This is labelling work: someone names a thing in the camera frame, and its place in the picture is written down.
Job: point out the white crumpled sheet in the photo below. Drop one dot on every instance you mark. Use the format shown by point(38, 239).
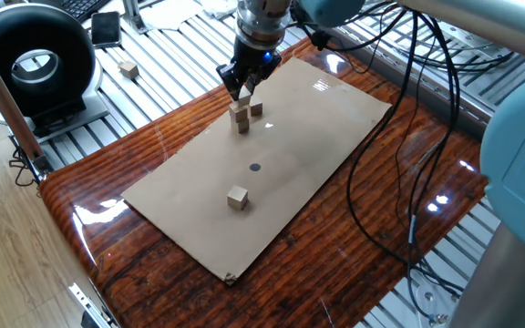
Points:
point(171, 13)

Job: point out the clear adhesive tape strip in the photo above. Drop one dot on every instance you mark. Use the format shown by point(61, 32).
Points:
point(231, 279)

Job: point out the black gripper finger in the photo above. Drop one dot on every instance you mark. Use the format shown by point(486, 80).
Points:
point(267, 68)
point(230, 79)

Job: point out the metal drawer rail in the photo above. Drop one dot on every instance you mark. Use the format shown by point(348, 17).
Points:
point(89, 305)

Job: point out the small aluminium bracket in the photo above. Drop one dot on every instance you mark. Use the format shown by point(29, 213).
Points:
point(132, 18)

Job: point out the black computer keyboard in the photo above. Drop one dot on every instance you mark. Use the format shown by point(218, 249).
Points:
point(80, 7)

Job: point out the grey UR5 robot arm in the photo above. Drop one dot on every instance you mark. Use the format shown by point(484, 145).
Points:
point(522, 150)

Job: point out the brown cardboard sheet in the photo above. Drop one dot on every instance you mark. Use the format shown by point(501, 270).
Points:
point(198, 218)

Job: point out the glossy brown wooden board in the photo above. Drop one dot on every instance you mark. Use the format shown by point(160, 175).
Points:
point(153, 282)

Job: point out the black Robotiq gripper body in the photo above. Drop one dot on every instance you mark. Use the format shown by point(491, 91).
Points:
point(255, 57)

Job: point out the black smartphone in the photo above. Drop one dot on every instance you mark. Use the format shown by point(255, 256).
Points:
point(106, 29)

